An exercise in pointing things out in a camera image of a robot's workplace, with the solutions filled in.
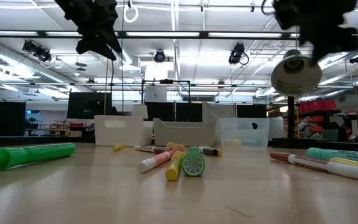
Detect black storage shelf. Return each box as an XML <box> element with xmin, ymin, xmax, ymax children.
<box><xmin>297</xmin><ymin>108</ymin><xmax>351</xmax><ymax>142</ymax></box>

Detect white plastic bin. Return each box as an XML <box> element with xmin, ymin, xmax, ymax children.
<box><xmin>94</xmin><ymin>114</ymin><xmax>154</xmax><ymax>147</ymax></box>

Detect brown Expo marker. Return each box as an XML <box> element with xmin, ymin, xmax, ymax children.
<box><xmin>269</xmin><ymin>151</ymin><xmax>358</xmax><ymax>181</ymax></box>
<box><xmin>134</xmin><ymin>144</ymin><xmax>174</xmax><ymax>154</ymax></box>

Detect grey plastic bin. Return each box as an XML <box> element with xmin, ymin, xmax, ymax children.
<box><xmin>152</xmin><ymin>118</ymin><xmax>216</xmax><ymax>147</ymax></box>

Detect teal Sharpie highlighter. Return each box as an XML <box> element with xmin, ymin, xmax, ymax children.
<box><xmin>306</xmin><ymin>147</ymin><xmax>358</xmax><ymax>167</ymax></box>

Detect white monitor back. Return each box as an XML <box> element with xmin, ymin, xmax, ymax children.
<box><xmin>131</xmin><ymin>104</ymin><xmax>149</xmax><ymax>120</ymax></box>

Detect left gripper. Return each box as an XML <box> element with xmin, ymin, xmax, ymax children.
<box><xmin>54</xmin><ymin>0</ymin><xmax>123</xmax><ymax>62</ymax></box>

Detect black desk lamp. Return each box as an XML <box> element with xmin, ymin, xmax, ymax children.
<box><xmin>268</xmin><ymin>49</ymin><xmax>323</xmax><ymax>149</ymax></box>

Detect orange Expo marker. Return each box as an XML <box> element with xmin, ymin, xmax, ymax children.
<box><xmin>137</xmin><ymin>149</ymin><xmax>177</xmax><ymax>174</ymax></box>

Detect red storage bins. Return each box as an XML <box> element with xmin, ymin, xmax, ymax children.
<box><xmin>298</xmin><ymin>99</ymin><xmax>337</xmax><ymax>114</ymax></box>

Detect white sheet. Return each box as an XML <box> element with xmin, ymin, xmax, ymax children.
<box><xmin>201</xmin><ymin>101</ymin><xmax>237</xmax><ymax>121</ymax></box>

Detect dark partition panel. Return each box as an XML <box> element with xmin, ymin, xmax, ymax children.
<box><xmin>0</xmin><ymin>100</ymin><xmax>27</xmax><ymax>137</ymax></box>

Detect blue chunky highlighter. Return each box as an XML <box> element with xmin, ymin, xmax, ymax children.
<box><xmin>242</xmin><ymin>139</ymin><xmax>265</xmax><ymax>147</ymax></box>

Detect black rig frame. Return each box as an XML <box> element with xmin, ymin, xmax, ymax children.
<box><xmin>140</xmin><ymin>79</ymin><xmax>191</xmax><ymax>104</ymax></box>

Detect black monitor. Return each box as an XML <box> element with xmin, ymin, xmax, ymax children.
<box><xmin>236</xmin><ymin>104</ymin><xmax>267</xmax><ymax>119</ymax></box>
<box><xmin>175</xmin><ymin>102</ymin><xmax>203</xmax><ymax>123</ymax></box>
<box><xmin>145</xmin><ymin>102</ymin><xmax>175</xmax><ymax>123</ymax></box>
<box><xmin>67</xmin><ymin>91</ymin><xmax>112</xmax><ymax>120</ymax></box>

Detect green chunky highlighter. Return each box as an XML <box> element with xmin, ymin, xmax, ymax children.
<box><xmin>0</xmin><ymin>142</ymin><xmax>76</xmax><ymax>171</ymax></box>
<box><xmin>181</xmin><ymin>146</ymin><xmax>206</xmax><ymax>178</ymax></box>

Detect white cable loop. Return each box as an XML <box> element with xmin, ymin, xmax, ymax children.
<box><xmin>122</xmin><ymin>0</ymin><xmax>139</xmax><ymax>24</ymax></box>

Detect clear plastic bin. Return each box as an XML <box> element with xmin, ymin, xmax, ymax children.
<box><xmin>215</xmin><ymin>117</ymin><xmax>270</xmax><ymax>147</ymax></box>

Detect black hanging cable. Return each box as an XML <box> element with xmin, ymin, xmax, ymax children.
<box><xmin>121</xmin><ymin>0</ymin><xmax>126</xmax><ymax>116</ymax></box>

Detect white numbered sign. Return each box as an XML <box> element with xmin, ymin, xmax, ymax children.
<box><xmin>144</xmin><ymin>86</ymin><xmax>168</xmax><ymax>103</ymax></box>

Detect black overhead frame bar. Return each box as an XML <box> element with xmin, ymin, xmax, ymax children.
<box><xmin>0</xmin><ymin>29</ymin><xmax>358</xmax><ymax>40</ymax></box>

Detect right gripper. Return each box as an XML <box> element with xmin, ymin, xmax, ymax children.
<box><xmin>272</xmin><ymin>0</ymin><xmax>358</xmax><ymax>67</ymax></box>

